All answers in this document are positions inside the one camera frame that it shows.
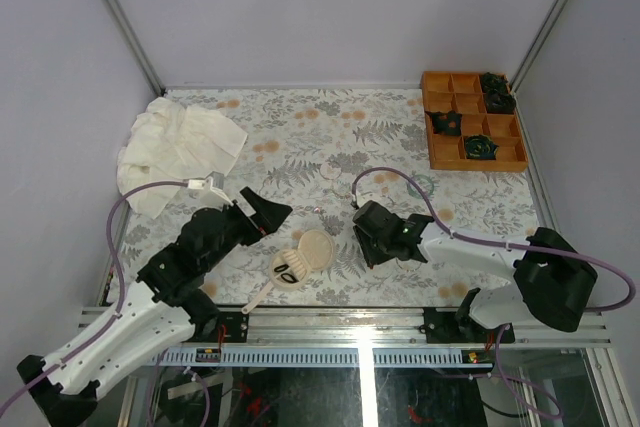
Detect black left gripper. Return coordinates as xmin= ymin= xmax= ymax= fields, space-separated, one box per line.
xmin=205 ymin=189 xmax=294 ymax=274

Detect beige round jewelry case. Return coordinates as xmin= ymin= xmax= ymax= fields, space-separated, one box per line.
xmin=241 ymin=230 xmax=336 ymax=314

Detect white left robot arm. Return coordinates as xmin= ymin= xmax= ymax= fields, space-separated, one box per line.
xmin=17 ymin=187 xmax=292 ymax=426

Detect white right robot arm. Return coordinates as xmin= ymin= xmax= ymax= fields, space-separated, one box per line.
xmin=353 ymin=201 xmax=597 ymax=342

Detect floral patterned table mat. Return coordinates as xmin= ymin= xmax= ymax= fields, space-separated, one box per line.
xmin=102 ymin=86 xmax=569 ymax=308

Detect crumpled white cloth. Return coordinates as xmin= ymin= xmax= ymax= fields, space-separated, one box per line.
xmin=116 ymin=98 xmax=248 ymax=194

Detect black flower orange dots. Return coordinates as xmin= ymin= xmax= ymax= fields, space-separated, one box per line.
xmin=426 ymin=110 xmax=462 ymax=137

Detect black flower yellow green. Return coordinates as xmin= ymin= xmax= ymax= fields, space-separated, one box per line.
xmin=463 ymin=134 xmax=498 ymax=161

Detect wooden compartment tray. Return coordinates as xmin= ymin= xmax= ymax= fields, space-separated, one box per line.
xmin=421 ymin=71 xmax=528 ymax=173

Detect black fabric flower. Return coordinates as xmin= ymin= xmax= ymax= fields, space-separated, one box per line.
xmin=484 ymin=90 xmax=516 ymax=115
xmin=479 ymin=72 xmax=510 ymax=94

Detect black fabric flower top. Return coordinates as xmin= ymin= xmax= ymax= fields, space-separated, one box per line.
xmin=479 ymin=72 xmax=510 ymax=94

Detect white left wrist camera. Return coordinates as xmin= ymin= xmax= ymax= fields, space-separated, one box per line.
xmin=187 ymin=172 xmax=233 ymax=210

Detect green beaded bracelet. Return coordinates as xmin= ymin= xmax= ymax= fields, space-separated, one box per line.
xmin=407 ymin=174 xmax=435 ymax=198

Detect aluminium front rail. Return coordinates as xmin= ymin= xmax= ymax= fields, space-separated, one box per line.
xmin=69 ymin=304 xmax=614 ymax=348

